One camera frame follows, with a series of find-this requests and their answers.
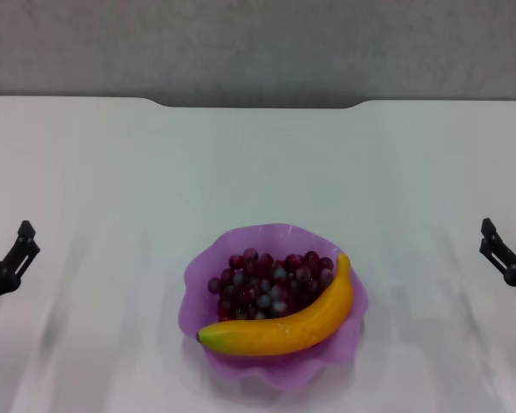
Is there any yellow banana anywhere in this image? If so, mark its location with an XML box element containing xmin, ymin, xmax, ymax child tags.
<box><xmin>196</xmin><ymin>253</ymin><xmax>355</xmax><ymax>358</ymax></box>

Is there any dark red grape bunch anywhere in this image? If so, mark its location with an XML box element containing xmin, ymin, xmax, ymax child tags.
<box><xmin>206</xmin><ymin>247</ymin><xmax>335</xmax><ymax>322</ymax></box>

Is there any purple wavy plastic bowl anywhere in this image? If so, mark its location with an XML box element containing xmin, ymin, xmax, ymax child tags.
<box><xmin>176</xmin><ymin>222</ymin><xmax>370</xmax><ymax>393</ymax></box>

